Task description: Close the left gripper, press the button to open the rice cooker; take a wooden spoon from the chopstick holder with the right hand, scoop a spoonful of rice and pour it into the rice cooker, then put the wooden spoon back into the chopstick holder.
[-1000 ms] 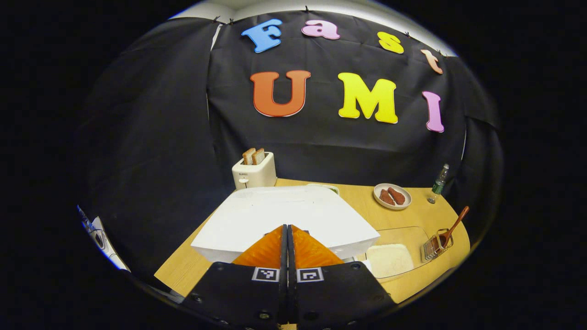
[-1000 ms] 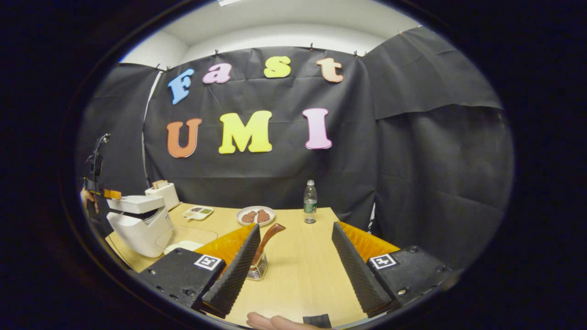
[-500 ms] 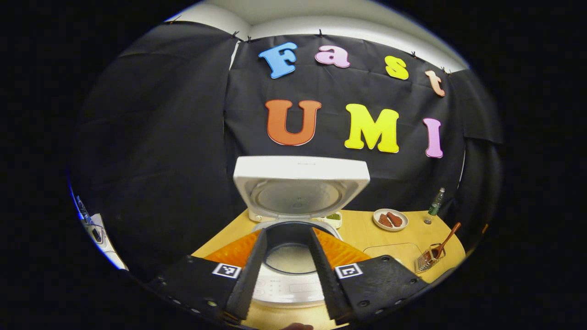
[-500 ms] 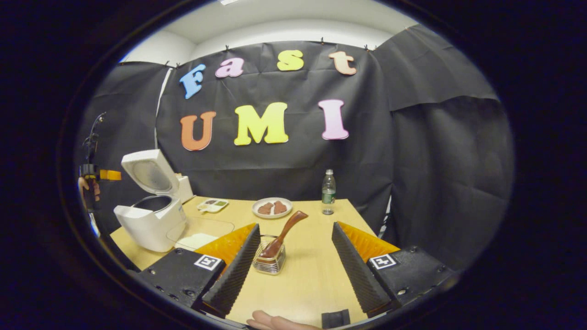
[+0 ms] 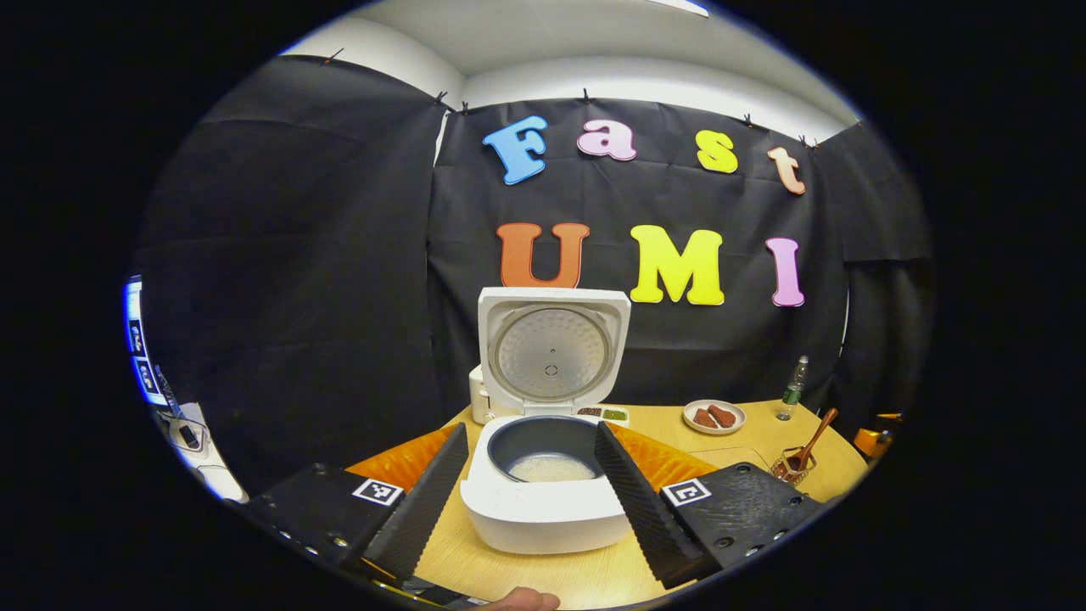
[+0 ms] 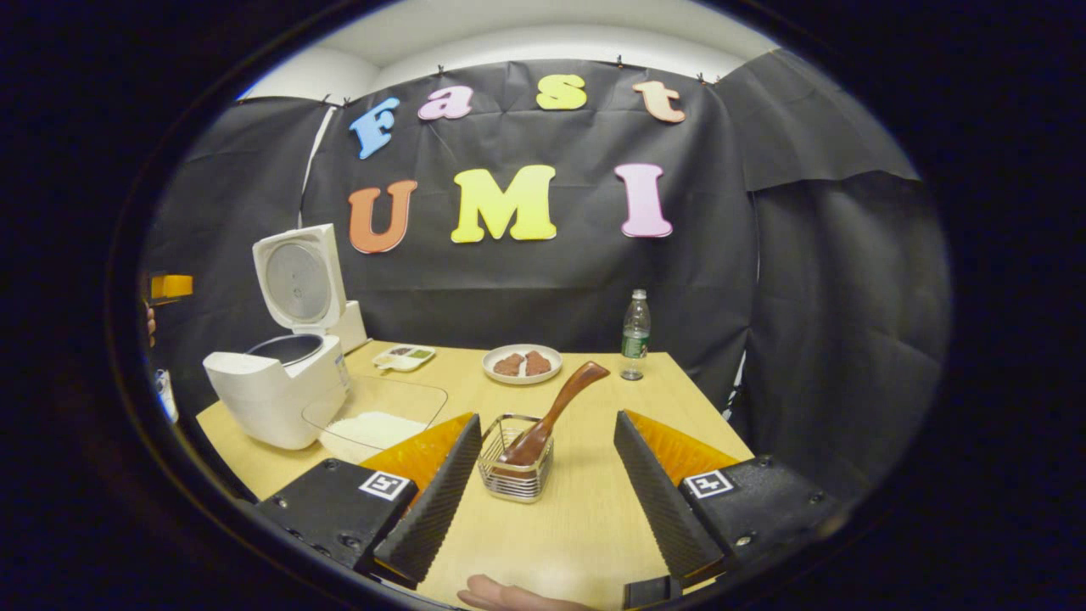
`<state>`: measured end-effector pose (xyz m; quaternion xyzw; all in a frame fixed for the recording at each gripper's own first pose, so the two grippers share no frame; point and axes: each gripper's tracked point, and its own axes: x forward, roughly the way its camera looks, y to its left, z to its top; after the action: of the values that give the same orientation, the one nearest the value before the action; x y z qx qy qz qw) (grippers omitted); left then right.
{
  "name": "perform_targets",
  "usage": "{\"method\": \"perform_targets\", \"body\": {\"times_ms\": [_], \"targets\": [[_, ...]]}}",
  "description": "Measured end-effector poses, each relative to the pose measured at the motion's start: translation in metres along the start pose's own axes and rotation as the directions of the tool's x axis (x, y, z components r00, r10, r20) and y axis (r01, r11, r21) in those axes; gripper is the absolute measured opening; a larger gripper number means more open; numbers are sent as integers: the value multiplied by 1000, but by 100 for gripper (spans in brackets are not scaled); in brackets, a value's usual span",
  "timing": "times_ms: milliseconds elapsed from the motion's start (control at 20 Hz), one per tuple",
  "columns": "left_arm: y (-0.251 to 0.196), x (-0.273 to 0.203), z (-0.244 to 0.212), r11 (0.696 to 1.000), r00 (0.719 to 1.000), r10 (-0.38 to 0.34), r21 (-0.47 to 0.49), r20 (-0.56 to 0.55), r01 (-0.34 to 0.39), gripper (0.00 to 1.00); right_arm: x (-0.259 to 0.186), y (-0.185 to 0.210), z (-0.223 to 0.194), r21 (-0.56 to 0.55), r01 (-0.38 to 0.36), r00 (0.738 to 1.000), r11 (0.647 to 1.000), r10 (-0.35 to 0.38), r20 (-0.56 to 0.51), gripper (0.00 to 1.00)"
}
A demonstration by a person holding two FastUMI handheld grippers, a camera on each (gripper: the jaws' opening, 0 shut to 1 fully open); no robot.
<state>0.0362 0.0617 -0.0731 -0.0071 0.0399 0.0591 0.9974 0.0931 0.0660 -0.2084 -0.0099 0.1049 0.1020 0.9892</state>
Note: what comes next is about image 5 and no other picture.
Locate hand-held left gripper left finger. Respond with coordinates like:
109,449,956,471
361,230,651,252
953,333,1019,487
242,423,470,586

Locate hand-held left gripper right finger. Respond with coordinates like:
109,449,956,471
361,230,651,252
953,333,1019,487
593,422,828,591

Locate brown wooden spoon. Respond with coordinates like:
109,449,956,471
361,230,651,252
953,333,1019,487
787,407,839,474

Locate metal wire chopstick holder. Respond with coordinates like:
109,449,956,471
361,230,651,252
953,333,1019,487
770,447,820,487

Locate white rice cooker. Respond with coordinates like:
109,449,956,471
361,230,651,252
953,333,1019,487
461,287,633,557

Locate white rice portion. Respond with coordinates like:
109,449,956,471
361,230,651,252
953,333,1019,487
507,454,598,484

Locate clear green label water bottle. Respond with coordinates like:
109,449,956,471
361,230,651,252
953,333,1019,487
776,355,809,422

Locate white toaster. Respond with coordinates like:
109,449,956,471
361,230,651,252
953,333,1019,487
468,366,497,425

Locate white round plate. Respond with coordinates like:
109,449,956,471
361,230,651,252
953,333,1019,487
683,399,747,436

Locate white side table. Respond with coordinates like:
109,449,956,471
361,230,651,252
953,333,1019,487
153,403,248,502

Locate black backdrop cloth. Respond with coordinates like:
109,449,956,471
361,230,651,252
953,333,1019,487
132,55,934,497

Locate lit computer monitor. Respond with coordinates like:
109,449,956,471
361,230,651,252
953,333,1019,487
125,276,171,408

